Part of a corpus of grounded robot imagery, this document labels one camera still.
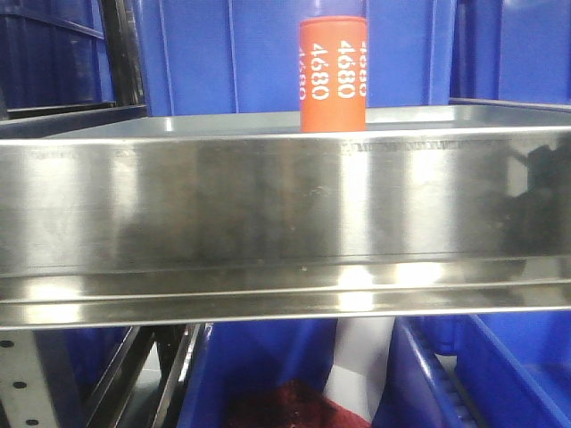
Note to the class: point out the dark red material in bin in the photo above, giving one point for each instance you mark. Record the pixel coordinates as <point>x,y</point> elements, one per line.
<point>292,404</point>

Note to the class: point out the stainless steel shelf tray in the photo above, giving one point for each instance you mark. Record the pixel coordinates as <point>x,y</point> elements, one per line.
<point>110,217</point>

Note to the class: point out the orange cylindrical capacitor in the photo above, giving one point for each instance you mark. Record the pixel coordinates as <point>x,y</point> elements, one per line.
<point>333,73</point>

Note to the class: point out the blue bin upper right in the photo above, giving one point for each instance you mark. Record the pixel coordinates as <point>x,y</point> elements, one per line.
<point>512,51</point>

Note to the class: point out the blue bin behind capacitor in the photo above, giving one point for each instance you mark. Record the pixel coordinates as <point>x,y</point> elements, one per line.
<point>210,57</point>

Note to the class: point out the dark blue bin upper left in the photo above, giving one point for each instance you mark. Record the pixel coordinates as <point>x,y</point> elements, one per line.
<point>53,53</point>

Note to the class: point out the black shelf frame post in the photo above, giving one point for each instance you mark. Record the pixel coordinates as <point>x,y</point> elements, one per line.
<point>120,34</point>

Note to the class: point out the blue bin lower right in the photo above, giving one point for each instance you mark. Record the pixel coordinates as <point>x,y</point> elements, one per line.
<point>492,370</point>

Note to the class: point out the perforated grey shelf upright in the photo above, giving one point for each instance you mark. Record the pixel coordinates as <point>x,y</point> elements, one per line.
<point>25,393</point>

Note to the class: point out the blue bin with red contents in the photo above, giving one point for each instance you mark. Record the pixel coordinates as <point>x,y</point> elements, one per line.
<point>247,357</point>

